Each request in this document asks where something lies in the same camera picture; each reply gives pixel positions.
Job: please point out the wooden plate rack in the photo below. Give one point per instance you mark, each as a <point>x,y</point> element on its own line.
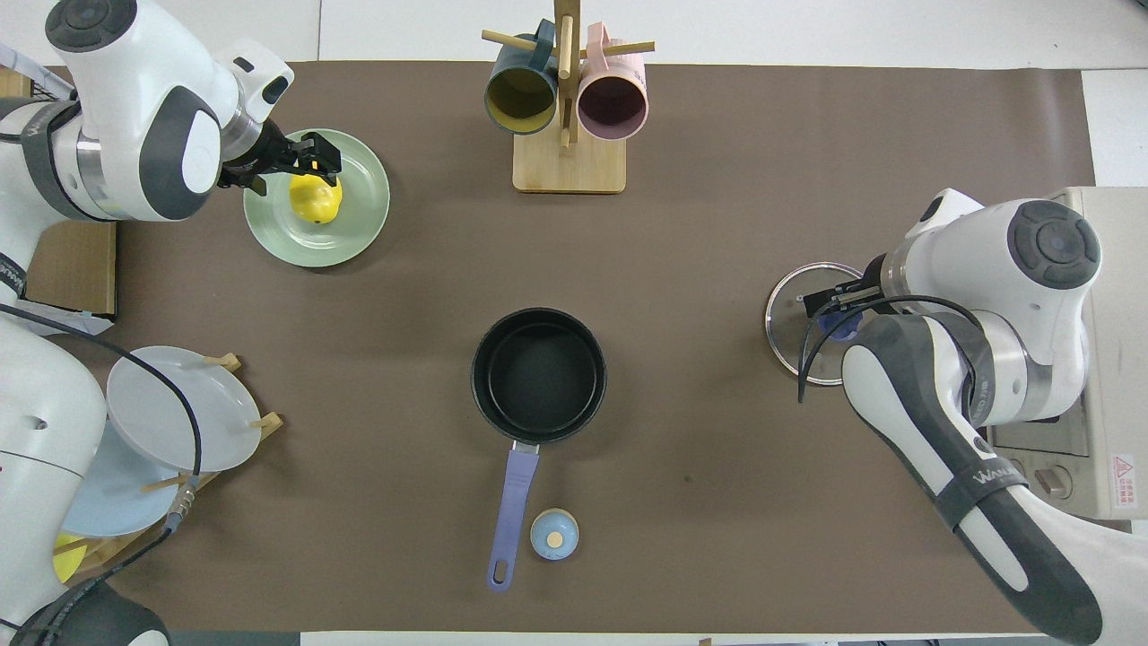
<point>267,421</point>

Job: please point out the white checked cloth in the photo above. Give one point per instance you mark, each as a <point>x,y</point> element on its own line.
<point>27,67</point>

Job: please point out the glass lid blue knob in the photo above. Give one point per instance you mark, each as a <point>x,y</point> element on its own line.
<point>789,323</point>

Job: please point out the dark teal mug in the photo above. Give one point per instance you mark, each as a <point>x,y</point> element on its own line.
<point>520,99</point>

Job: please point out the light blue plate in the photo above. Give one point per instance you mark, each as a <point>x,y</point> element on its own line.
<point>117,498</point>

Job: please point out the brown table mat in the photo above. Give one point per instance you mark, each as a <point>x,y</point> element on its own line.
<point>717,449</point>

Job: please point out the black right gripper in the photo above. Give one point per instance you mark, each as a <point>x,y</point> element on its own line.
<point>870,292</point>

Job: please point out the pink mug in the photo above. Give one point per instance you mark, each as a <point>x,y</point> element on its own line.
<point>613,108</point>

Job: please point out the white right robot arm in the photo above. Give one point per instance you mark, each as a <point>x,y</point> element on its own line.
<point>1004,260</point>

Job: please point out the wooden mug tree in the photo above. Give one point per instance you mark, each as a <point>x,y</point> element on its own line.
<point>569,166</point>

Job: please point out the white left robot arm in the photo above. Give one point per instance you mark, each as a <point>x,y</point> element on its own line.
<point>134,90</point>

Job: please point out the beige toaster oven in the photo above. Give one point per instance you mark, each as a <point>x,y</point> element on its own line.
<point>1117,359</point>

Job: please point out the pale green plate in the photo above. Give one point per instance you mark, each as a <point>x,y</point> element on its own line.
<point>359,215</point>

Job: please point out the grey plate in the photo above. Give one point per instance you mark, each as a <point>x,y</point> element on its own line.
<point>170,413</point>

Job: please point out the yellow plate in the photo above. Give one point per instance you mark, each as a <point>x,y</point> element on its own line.
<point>67,558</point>

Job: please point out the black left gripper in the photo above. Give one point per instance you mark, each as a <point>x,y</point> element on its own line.
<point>269,152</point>

